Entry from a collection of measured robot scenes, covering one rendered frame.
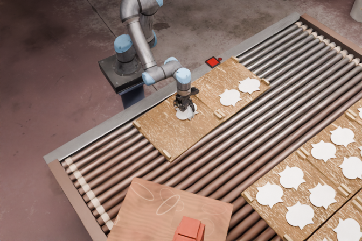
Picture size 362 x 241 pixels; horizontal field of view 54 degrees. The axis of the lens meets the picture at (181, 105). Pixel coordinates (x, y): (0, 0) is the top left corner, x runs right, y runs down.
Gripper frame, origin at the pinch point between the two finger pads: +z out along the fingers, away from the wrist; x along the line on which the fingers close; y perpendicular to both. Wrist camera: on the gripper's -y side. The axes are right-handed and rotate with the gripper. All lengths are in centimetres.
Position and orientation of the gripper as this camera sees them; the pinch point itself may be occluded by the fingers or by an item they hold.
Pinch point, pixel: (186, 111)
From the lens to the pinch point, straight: 212.9
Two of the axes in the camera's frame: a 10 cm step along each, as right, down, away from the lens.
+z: 0.2, 6.2, 7.9
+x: 7.4, 5.3, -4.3
